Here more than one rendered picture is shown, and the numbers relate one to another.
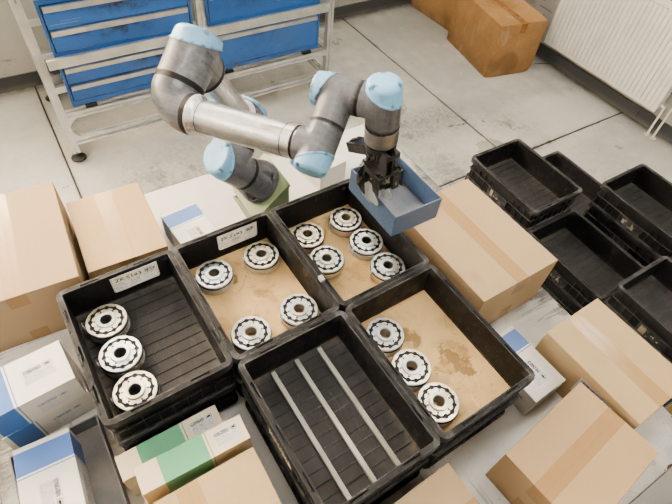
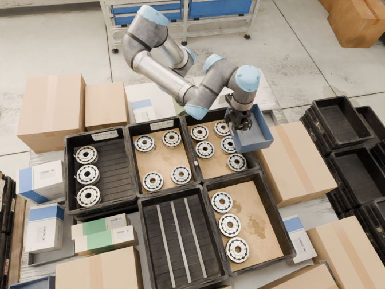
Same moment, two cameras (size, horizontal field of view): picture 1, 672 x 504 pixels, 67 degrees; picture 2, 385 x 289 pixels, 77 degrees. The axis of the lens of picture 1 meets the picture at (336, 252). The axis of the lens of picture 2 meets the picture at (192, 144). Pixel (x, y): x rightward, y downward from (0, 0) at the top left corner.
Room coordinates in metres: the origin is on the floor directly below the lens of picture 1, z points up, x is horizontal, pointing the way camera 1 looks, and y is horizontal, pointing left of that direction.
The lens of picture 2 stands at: (0.32, -0.08, 1.99)
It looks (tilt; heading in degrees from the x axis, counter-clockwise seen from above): 61 degrees down; 16
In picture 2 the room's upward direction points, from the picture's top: 8 degrees clockwise
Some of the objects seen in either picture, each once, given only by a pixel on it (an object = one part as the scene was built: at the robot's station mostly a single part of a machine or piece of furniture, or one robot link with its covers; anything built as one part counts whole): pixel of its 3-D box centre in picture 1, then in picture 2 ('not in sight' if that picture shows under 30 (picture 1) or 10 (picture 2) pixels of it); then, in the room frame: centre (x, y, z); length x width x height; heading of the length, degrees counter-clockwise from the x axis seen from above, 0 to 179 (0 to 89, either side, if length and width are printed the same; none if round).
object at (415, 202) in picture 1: (393, 193); (247, 127); (0.98, -0.13, 1.10); 0.20 x 0.15 x 0.07; 37
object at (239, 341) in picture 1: (251, 333); (152, 181); (0.66, 0.19, 0.86); 0.10 x 0.10 x 0.01
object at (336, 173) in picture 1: (316, 161); (220, 87); (1.49, 0.11, 0.75); 0.20 x 0.12 x 0.09; 44
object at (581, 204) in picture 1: (558, 198); (358, 132); (1.99, -1.11, 0.26); 0.40 x 0.30 x 0.23; 37
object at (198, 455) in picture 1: (195, 457); (106, 239); (0.34, 0.26, 0.85); 0.24 x 0.06 x 0.06; 126
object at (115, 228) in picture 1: (122, 241); (108, 110); (0.97, 0.66, 0.78); 0.30 x 0.22 x 0.16; 35
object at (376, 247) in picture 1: (366, 241); (230, 144); (1.02, -0.09, 0.86); 0.10 x 0.10 x 0.01
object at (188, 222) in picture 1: (193, 236); (144, 116); (1.06, 0.47, 0.75); 0.20 x 0.12 x 0.09; 42
